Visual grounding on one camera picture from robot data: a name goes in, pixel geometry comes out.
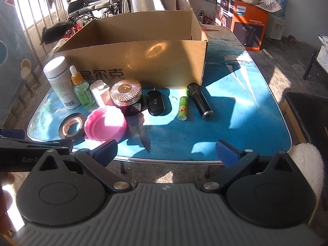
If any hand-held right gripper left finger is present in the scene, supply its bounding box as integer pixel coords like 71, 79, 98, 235
38, 139, 133, 192

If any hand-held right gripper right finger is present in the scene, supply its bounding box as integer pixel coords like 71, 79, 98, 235
201, 139, 295, 192

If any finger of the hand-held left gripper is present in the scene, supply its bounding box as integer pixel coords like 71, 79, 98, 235
0, 129, 26, 140
0, 138, 74, 157

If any pink plastic lid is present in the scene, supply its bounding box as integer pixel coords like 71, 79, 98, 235
84, 106, 128, 144

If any black tape roll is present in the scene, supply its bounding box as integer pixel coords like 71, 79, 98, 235
58, 113, 88, 137

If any black cylindrical flashlight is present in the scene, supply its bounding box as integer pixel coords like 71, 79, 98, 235
187, 82, 214, 121

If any green dropper bottle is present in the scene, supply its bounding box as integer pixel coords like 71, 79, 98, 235
69, 66, 98, 110

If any green lip balm tube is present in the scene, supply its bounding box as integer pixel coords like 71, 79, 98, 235
177, 89, 189, 121

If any dark jar with patterned lid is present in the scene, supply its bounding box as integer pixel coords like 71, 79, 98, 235
110, 79, 144, 117

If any black key case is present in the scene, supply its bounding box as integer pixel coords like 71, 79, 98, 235
146, 86, 167, 116

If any brown cardboard box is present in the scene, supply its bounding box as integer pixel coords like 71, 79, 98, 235
52, 10, 208, 89

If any person's left hand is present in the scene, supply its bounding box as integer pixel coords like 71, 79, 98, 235
0, 172, 16, 239

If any white capped plastic bottle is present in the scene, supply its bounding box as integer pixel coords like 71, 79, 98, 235
43, 56, 81, 110

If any blue printed blanket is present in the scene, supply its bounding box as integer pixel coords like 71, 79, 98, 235
0, 0, 45, 123

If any white fluffy cloth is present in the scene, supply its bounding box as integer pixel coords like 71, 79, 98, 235
288, 142, 325, 211

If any black cushioned stool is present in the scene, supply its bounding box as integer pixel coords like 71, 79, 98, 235
280, 92, 328, 146

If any black padded seat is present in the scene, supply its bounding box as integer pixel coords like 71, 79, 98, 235
41, 22, 75, 45

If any metal window railing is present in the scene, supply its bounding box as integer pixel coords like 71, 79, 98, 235
13, 0, 67, 100

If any orange appliance carton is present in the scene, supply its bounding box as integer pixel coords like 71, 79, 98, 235
215, 0, 269, 51

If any white water dispenser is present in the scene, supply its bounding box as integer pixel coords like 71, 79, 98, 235
264, 13, 286, 41

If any black wheelchair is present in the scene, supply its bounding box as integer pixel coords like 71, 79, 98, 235
67, 0, 132, 25

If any red metal frame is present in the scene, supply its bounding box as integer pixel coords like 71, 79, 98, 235
64, 27, 78, 39

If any black metal frame chair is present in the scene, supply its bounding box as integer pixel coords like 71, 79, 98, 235
303, 34, 328, 80

